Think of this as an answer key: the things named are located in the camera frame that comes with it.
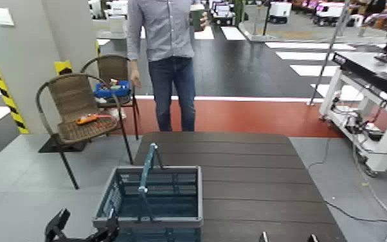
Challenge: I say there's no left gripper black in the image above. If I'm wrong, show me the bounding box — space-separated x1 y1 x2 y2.
44 208 120 242

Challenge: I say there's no blue-grey folding crate with handle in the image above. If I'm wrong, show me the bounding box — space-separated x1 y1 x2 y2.
92 142 204 242

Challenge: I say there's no brown wicker chair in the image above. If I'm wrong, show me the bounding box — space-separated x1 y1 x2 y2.
80 54 140 141
35 72 134 190

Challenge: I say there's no orange hand tool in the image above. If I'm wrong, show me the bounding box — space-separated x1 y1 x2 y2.
75 114 112 126

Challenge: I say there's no blue plastic bin with items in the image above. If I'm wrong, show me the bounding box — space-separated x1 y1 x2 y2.
93 79 132 99

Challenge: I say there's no long yellow-black hazard strip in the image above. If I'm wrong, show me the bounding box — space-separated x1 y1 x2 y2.
0 61 30 135

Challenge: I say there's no short yellow-black hazard strip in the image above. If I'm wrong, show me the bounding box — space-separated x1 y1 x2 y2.
54 60 73 76

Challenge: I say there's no slanted metal pole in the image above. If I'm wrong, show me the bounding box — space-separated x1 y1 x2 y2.
306 0 352 107

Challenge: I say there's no person in grey shirt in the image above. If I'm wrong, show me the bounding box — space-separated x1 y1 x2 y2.
125 0 211 133

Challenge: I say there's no white delivery robot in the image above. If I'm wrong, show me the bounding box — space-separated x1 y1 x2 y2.
268 1 293 24
313 3 346 27

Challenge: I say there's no dark green cup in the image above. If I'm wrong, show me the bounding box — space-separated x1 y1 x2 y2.
190 9 206 32

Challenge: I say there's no black floor cable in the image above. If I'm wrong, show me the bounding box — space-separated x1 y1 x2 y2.
306 136 387 225

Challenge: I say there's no red coiled cable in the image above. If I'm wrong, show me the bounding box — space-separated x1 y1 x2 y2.
93 120 119 131

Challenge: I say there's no white wall plate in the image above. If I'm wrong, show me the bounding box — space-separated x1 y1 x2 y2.
0 6 15 27

